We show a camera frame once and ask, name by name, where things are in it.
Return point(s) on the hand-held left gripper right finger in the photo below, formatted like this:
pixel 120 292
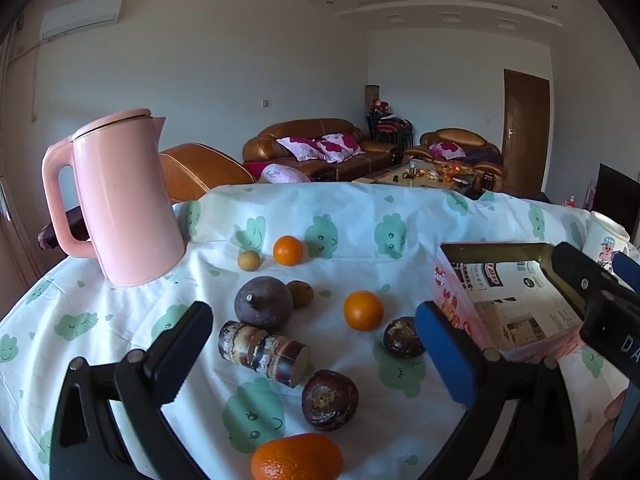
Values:
pixel 445 350

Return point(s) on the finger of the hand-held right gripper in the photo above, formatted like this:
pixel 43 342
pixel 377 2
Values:
pixel 627 270
pixel 575 265

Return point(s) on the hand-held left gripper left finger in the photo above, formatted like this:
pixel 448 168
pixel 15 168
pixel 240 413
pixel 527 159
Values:
pixel 175 360

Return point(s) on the dark water chestnut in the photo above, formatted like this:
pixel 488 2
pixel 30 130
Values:
pixel 330 400
pixel 402 338

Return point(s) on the pink cardboard box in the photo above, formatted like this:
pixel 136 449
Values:
pixel 520 310

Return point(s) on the sugarcane piece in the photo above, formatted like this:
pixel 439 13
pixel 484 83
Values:
pixel 262 352

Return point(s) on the medium orange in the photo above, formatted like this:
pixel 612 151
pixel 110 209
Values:
pixel 363 310

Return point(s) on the large purple water chestnut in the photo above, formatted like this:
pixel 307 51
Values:
pixel 263 305

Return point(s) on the person's right hand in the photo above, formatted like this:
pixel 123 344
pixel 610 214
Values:
pixel 607 430

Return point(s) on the white cartoon mug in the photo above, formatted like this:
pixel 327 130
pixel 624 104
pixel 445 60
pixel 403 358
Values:
pixel 602 245

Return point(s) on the black television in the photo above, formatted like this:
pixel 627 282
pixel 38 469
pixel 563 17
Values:
pixel 617 195

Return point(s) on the small brown longan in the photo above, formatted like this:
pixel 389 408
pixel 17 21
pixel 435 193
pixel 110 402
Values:
pixel 301 294
pixel 248 261

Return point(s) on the brown wooden door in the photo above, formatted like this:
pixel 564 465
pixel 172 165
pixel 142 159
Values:
pixel 525 130

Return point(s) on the large orange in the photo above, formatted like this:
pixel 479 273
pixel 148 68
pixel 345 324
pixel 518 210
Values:
pixel 297 457

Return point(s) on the small orange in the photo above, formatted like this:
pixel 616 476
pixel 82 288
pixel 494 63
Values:
pixel 287 250

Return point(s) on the cloud printed white tablecloth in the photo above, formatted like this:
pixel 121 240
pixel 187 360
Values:
pixel 350 220

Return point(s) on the pink electric kettle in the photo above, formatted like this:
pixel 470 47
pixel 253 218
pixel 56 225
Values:
pixel 125 200

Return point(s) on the dark brown object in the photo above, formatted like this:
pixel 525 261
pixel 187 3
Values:
pixel 62 230

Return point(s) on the pink floral pillow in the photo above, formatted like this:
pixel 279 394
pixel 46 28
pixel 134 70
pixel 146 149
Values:
pixel 341 147
pixel 447 149
pixel 299 148

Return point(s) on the brown leather armchair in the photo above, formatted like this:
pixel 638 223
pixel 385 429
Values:
pixel 200 172
pixel 460 136

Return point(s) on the coffee table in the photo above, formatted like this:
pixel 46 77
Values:
pixel 395 176

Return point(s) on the dark stacked chairs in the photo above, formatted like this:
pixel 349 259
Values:
pixel 392 130

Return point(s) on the tall patterned vase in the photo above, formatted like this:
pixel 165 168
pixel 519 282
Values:
pixel 372 97

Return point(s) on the brown leather three-seat sofa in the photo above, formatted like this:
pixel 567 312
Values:
pixel 300 127

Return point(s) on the white air conditioner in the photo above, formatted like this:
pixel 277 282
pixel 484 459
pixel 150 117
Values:
pixel 80 17

